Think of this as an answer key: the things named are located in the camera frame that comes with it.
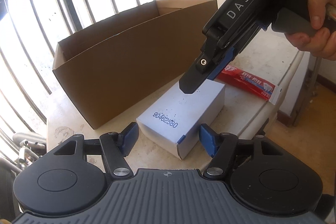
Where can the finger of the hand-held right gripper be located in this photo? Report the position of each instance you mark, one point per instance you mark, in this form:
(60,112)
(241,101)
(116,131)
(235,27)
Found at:
(191,79)
(223,66)

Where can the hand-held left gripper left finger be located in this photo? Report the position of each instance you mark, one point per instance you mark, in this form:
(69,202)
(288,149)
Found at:
(131,134)

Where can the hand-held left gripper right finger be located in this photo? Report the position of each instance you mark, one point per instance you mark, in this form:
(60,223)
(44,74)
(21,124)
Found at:
(208,140)

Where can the red toothpaste box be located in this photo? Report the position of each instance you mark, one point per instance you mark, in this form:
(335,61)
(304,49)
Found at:
(246,81)

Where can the white carton box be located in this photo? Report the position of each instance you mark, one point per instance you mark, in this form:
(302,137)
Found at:
(183,108)

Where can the brown cardboard box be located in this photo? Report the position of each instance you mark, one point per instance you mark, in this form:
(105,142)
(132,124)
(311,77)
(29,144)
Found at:
(118,77)

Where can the person's right hand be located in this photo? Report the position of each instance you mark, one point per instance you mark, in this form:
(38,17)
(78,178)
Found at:
(325,43)

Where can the black wheelchair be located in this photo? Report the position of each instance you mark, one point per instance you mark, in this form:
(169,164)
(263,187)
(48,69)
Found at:
(26,145)

